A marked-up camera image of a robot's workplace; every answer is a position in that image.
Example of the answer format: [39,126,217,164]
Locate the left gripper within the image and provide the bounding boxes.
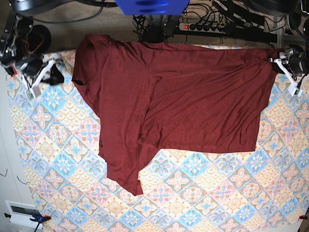
[268,48,304,97]

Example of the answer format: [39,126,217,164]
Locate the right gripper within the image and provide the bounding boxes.
[20,59,64,98]

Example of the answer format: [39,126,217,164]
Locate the maroon t-shirt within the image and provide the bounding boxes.
[72,34,281,195]

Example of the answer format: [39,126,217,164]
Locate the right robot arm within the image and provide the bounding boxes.
[0,0,65,99]

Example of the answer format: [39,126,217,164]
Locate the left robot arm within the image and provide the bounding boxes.
[244,0,309,97]

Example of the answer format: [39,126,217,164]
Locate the black round stool base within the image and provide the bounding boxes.
[28,25,52,54]

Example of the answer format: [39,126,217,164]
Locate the blue plastic box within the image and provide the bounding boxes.
[115,0,189,16]

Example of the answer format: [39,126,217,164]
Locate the patterned tablecloth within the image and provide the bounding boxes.
[5,51,309,232]

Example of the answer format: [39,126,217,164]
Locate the white power strip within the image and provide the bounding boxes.
[178,23,224,33]

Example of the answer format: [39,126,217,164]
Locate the blue clamp front left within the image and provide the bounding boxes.
[4,213,51,232]

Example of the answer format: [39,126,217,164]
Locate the tangled black cables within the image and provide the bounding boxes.
[131,0,242,44]

